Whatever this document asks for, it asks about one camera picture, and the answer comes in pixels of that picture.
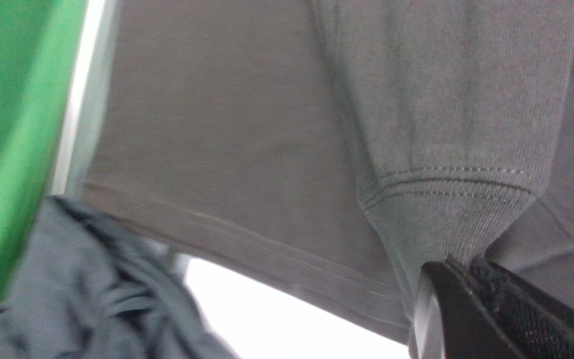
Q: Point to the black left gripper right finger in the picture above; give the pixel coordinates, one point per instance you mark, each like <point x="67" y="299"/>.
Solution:
<point x="539" y="325"/>

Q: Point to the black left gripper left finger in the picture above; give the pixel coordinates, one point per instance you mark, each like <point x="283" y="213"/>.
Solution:
<point x="451" y="323"/>

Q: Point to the gray long-sleeved shirt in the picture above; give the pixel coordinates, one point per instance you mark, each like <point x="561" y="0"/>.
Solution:
<point x="330" y="148"/>

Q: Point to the dark teal shirt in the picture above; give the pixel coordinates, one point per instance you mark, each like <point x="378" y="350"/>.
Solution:
<point x="88" y="288"/>

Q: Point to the green backdrop cloth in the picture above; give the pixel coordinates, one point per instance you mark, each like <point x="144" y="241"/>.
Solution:
<point x="38" y="45"/>

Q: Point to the metal table cable tray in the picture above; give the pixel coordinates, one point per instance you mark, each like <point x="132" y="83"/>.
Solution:
<point x="87" y="98"/>

